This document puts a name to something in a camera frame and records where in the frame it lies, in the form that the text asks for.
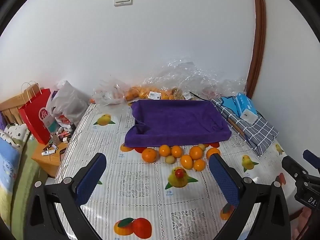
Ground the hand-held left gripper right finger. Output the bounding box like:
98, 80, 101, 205
209, 153, 293, 240

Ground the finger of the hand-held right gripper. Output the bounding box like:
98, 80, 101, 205
303, 149, 320, 171
281, 155, 310, 181

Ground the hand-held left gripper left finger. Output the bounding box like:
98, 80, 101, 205
24, 152, 108, 240

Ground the purple towel covered tray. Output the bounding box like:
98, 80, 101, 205
124, 99, 232, 148

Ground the bag of brown fruits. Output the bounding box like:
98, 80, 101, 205
172, 87, 193, 100

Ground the person's right hand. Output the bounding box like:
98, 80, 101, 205
292, 206, 313, 240

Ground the wooden nightstand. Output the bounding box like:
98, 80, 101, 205
31, 130, 73, 178

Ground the clutter of small bottles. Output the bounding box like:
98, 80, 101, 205
41, 124, 75, 157

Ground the grey checked cloth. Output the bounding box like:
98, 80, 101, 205
211, 96, 279, 157

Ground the fruit print tablecloth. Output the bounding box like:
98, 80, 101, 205
54, 100, 295, 240

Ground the wooden stick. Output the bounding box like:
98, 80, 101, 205
226, 116, 247, 139

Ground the green blanket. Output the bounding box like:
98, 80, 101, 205
10, 140, 50, 230

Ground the blue tissue pack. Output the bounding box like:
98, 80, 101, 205
235, 94, 259, 123

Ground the red paper bag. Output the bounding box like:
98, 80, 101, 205
19, 81, 54, 144

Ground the white plastic bag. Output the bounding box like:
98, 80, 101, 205
46, 80, 89, 128

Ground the blue printed blanket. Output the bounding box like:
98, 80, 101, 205
0, 134, 23, 205

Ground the clear plastic bag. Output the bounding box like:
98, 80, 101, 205
93, 79, 128, 105

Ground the white dotted pillow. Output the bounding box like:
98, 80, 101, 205
0, 123, 29, 145

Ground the clear bag of oranges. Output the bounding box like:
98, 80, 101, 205
144, 59, 248, 100

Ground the wooden headboard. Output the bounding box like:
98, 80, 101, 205
0, 92, 33, 125

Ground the brown wooden door frame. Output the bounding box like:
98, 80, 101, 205
246, 0, 267, 98

